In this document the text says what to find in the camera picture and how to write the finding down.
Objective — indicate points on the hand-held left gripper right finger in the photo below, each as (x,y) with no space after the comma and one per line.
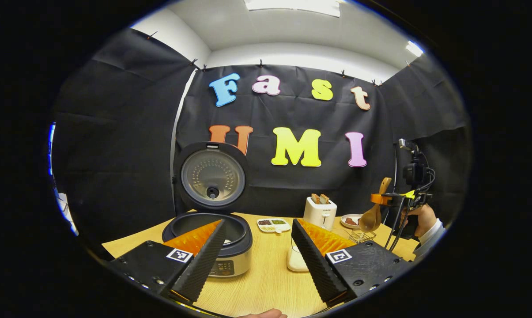
(316,263)

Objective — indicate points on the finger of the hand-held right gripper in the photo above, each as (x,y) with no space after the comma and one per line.
(382,198)

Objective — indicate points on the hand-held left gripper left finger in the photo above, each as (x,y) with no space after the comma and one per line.
(201,263)

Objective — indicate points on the clear box of rice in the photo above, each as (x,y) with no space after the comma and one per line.
(296,263)

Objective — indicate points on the wooden spoon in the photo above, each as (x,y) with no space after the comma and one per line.
(371,218)

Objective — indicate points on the dark grey rice cooker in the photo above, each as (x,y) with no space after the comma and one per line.
(213,176)

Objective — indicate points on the brown meat piece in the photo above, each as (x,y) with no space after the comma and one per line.
(352,221)

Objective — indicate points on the white round plate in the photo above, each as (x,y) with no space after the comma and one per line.
(346,226)

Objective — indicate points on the white toaster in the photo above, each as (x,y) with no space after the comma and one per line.
(321,216)

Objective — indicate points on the white divided dish of beans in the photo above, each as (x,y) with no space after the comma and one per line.
(272,226)

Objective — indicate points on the brown toast slice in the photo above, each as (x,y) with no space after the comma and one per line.
(324,199)
(315,198)

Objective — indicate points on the small ceiling light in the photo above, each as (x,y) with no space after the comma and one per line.
(414,48)

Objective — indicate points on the large ceiling light panel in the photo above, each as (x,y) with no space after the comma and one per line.
(292,6)

